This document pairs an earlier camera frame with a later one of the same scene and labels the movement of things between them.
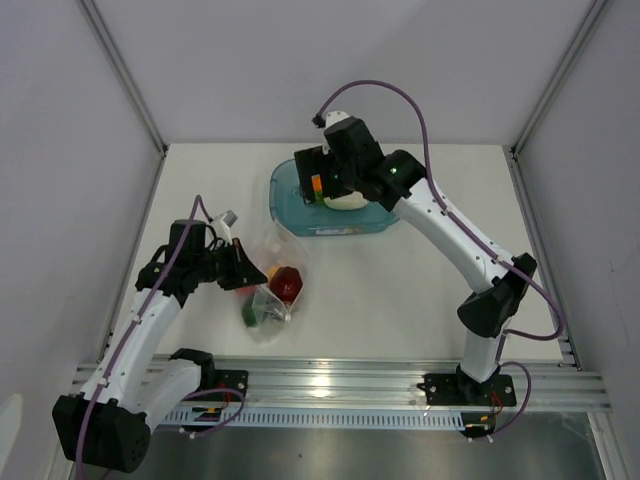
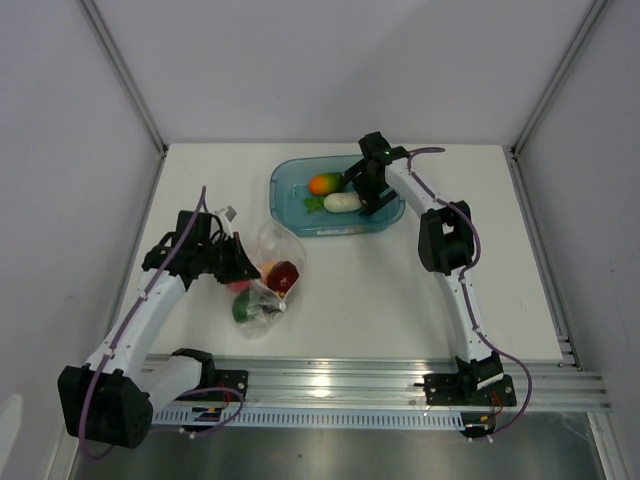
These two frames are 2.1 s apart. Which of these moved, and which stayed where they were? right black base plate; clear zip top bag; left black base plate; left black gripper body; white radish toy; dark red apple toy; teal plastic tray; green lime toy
Moved: clear zip top bag; green lime toy; dark red apple toy
Stayed: left black gripper body; teal plastic tray; left black base plate; right black base plate; white radish toy
